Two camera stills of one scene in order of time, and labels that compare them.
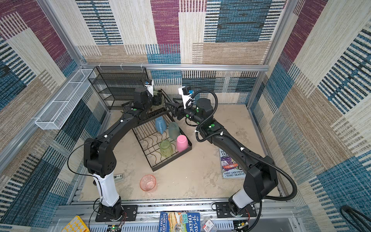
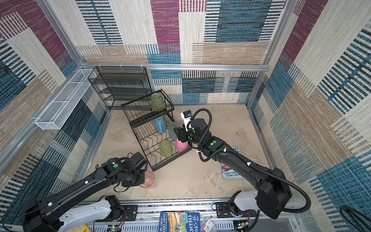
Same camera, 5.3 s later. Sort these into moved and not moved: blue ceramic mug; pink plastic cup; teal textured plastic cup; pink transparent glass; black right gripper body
Moved: black right gripper body; pink transparent glass
Not moved: teal textured plastic cup; blue ceramic mug; pink plastic cup
